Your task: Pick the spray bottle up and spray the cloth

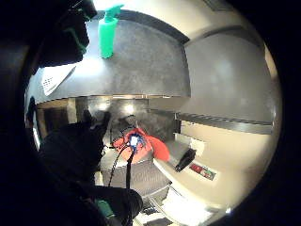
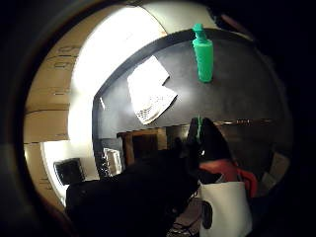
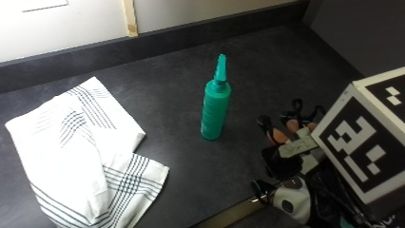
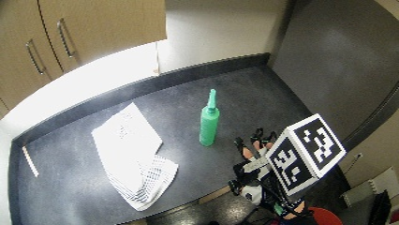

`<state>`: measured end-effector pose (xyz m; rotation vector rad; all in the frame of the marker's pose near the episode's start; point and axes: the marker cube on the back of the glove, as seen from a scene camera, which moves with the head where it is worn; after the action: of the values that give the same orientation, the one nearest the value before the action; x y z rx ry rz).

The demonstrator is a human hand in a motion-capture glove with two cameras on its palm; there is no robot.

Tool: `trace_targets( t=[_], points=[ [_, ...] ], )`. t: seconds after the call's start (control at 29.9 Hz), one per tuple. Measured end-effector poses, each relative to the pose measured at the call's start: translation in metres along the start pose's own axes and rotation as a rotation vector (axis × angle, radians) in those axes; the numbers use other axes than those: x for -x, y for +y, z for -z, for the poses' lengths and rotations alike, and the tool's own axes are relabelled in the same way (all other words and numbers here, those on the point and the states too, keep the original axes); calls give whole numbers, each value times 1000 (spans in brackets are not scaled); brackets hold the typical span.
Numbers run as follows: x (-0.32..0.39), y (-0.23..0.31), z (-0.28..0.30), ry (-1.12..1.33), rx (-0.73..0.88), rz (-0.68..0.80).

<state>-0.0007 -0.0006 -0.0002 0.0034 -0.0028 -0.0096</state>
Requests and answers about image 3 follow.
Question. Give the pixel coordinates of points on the green squeeze bottle with nozzle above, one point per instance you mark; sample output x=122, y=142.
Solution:
x=215, y=110

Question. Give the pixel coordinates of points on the white cube with black markers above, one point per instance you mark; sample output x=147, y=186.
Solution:
x=363, y=139

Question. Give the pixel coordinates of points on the white striped kitchen cloth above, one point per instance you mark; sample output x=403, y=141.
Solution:
x=80, y=148

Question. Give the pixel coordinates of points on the wooden wall strip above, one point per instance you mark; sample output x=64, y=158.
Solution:
x=130, y=17

